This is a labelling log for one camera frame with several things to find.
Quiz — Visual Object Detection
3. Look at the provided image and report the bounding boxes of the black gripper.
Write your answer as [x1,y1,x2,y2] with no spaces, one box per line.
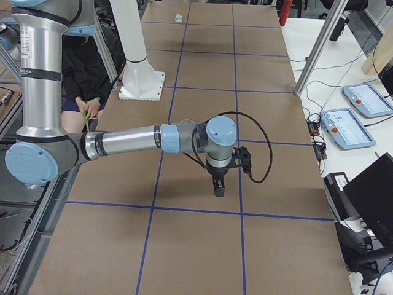
[206,163,230,197]

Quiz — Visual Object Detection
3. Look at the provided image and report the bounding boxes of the blue white call bell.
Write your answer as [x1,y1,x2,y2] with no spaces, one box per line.
[174,14,183,22]

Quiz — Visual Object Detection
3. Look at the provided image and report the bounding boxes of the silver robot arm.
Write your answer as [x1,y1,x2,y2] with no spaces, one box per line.
[5,1,236,197]

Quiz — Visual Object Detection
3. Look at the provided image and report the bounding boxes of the orange circuit board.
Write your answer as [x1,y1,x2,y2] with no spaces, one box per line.
[307,120,321,136]

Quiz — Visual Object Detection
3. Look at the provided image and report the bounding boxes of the black box with label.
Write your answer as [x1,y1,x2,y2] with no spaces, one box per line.
[323,172,357,221]

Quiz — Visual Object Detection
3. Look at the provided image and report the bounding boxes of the near blue teach pendant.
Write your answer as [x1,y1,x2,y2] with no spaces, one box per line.
[320,108,376,150]

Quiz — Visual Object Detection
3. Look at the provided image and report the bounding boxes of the blue teach pendant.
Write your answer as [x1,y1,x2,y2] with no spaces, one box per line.
[342,83,392,119]
[320,108,376,150]

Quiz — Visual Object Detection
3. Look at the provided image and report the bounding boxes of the black laptop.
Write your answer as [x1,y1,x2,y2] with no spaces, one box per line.
[343,153,392,247]

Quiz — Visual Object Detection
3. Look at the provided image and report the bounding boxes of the seated person in black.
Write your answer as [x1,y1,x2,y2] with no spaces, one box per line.
[61,35,112,133]

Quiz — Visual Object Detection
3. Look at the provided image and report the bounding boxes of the far blue teach pendant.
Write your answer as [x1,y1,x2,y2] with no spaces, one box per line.
[342,83,392,119]

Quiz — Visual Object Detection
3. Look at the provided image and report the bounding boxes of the red cylinder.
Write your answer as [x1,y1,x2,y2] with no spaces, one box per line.
[279,0,293,26]

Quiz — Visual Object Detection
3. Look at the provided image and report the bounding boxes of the black bottle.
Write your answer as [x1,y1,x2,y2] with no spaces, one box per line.
[329,11,350,42]

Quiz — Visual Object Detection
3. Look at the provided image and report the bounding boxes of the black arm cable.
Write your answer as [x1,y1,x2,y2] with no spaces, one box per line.
[184,111,273,184]

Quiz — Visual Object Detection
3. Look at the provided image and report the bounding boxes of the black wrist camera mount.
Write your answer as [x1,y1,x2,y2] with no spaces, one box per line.
[229,146,252,174]

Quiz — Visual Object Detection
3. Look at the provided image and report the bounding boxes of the white camera pillar with base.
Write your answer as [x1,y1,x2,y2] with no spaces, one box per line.
[110,0,165,101]

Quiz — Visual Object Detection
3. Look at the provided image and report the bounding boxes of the aluminium frame post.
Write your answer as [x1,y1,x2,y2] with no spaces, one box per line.
[294,0,348,96]

